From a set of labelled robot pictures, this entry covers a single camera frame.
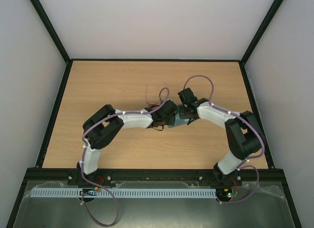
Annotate grey-green glasses case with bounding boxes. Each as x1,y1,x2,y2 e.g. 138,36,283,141
168,104,195,128

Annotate pink sunglasses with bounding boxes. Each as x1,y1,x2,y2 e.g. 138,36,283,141
145,84,170,109

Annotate blue cleaning cloth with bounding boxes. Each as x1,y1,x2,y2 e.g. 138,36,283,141
174,111,194,127

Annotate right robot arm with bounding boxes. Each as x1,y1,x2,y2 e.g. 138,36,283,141
178,88,265,185

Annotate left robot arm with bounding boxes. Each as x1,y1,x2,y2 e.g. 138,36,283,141
68,100,178,186

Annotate right circuit board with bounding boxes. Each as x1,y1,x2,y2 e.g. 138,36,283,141
216,187,239,202

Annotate circuit board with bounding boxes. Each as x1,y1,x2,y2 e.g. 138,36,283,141
216,187,239,202
78,187,101,196

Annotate left circuit board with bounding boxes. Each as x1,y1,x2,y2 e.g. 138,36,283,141
78,187,101,196

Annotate black cage frame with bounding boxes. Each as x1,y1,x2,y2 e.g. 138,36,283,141
7,0,301,228

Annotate black aluminium front rail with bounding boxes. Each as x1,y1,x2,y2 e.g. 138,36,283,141
23,168,287,187

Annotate light blue cable duct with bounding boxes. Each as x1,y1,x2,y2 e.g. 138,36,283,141
30,188,216,199

